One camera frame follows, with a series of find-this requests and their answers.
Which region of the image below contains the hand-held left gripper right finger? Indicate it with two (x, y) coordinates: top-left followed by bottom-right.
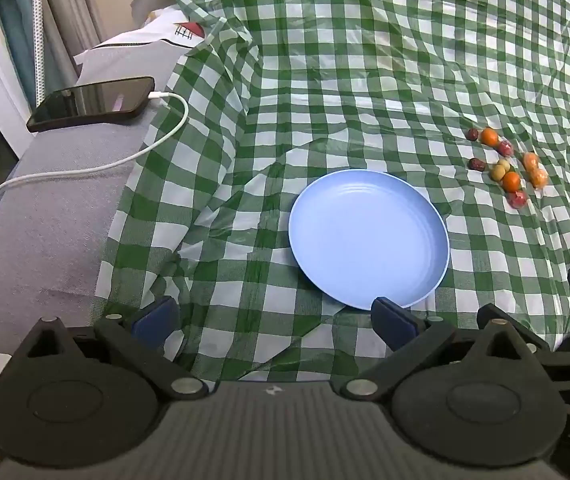
(332, 297), (536, 402)

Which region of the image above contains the white charging cable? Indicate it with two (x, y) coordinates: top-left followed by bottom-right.
(0, 91), (189, 207)

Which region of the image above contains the white printed cloth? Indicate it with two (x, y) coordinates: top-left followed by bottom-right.
(72, 2), (223, 88)

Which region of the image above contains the teal curtain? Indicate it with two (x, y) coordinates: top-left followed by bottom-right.
(0, 0), (40, 108)

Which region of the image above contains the black smartphone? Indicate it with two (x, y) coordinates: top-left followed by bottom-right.
(26, 76), (156, 133)

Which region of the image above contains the grey curtain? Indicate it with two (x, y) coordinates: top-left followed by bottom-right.
(42, 0), (108, 88)

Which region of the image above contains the green checkered tablecloth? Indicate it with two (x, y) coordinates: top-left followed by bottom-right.
(97, 0), (570, 393)

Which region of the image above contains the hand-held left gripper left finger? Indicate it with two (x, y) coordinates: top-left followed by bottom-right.
(10, 296), (211, 402)

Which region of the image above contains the white dotted strip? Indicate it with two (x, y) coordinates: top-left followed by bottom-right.
(31, 0), (48, 107)

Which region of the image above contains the blue plate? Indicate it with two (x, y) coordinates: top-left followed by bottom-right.
(288, 170), (451, 311)

